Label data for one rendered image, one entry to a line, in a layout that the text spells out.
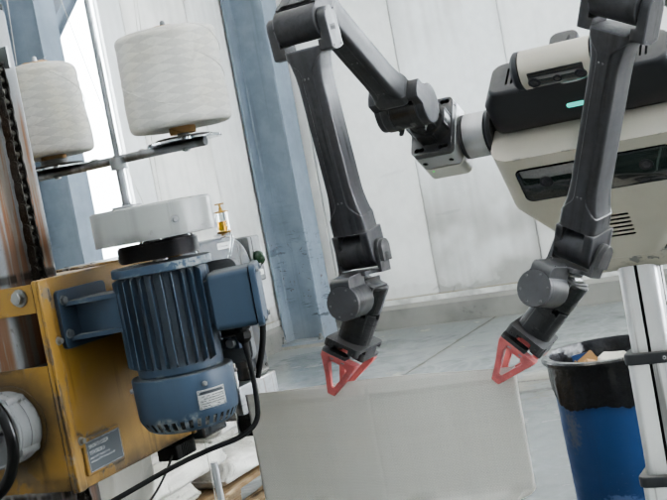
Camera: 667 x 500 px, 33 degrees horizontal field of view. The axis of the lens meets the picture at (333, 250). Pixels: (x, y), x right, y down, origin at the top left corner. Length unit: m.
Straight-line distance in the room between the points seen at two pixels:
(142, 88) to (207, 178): 8.22
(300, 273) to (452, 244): 1.47
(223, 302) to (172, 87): 0.34
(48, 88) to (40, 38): 5.96
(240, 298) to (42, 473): 0.39
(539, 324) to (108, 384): 0.67
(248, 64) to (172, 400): 9.23
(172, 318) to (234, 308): 0.09
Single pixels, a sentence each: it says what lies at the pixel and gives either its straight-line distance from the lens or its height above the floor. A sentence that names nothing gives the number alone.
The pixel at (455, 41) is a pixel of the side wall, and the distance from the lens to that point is 10.25.
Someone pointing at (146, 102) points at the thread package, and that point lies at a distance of 1.76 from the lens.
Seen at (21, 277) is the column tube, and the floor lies 1.35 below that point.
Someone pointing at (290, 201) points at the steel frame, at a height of 1.35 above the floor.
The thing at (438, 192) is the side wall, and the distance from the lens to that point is 10.32.
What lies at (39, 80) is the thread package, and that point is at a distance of 1.92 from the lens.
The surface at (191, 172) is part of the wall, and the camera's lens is 9.76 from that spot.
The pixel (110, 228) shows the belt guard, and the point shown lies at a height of 1.39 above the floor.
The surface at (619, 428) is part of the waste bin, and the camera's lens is 4.03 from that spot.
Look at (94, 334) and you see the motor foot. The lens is 1.69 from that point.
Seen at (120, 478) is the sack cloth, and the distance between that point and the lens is 2.22.
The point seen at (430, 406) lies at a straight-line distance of 1.86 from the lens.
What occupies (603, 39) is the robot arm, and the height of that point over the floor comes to 1.53.
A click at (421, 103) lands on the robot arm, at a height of 1.51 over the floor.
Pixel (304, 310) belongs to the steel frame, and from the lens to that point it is 10.71.
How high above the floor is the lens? 1.39
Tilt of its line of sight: 3 degrees down
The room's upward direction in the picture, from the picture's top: 11 degrees counter-clockwise
